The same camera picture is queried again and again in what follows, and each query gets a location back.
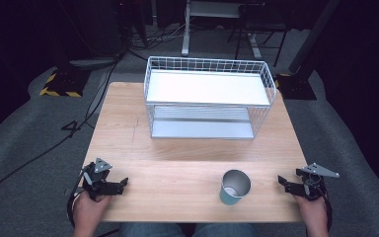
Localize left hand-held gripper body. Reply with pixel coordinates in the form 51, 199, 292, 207
81, 157, 116, 202

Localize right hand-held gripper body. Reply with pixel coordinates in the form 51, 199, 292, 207
295, 162, 341, 202

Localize person's right hand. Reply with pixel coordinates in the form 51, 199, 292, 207
293, 193, 331, 237

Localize person's left hand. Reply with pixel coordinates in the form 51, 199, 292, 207
72, 190, 114, 237

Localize teal metal cup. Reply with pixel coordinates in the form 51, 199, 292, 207
218, 169, 253, 206

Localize person's legs in jeans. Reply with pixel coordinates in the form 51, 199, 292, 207
119, 222, 260, 237

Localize black stand with striped base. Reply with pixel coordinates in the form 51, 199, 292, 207
273, 0, 341, 102
38, 48, 93, 99

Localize black chair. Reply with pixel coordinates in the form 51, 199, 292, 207
226, 2, 293, 68

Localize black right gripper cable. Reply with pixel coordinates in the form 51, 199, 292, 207
321, 184, 334, 233

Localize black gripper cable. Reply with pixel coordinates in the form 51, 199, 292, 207
66, 171, 86, 230
321, 184, 334, 233

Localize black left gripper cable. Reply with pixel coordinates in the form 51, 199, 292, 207
66, 171, 86, 230

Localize long black floor cable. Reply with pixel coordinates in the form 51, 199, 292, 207
0, 58, 121, 205

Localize white wire shelf rack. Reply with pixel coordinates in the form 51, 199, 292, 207
143, 55, 277, 141

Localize bundle of floor cables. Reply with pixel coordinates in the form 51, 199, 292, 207
124, 19, 191, 62

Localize white desk frame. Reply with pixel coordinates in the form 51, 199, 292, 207
181, 0, 265, 61

